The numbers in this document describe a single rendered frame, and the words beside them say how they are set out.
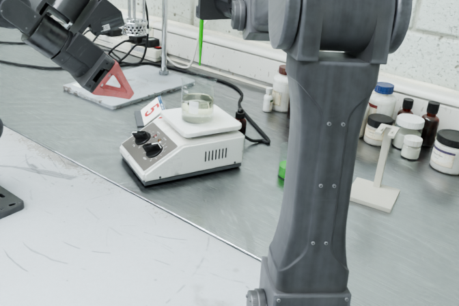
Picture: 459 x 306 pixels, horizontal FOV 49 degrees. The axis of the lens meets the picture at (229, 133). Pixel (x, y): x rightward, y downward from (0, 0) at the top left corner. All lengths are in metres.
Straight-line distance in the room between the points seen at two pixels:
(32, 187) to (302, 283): 0.57
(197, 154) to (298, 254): 0.49
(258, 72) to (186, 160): 0.58
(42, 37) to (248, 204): 0.42
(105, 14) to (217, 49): 0.68
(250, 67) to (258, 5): 0.85
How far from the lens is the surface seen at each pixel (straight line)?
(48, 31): 0.83
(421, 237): 0.85
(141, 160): 0.89
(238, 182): 0.90
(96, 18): 0.85
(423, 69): 1.25
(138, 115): 1.16
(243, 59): 1.43
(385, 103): 1.16
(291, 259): 0.42
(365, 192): 0.92
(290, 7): 0.35
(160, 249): 0.73
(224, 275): 0.69
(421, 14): 1.24
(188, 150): 0.88
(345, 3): 0.37
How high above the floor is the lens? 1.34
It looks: 24 degrees down
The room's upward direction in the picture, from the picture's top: 4 degrees clockwise
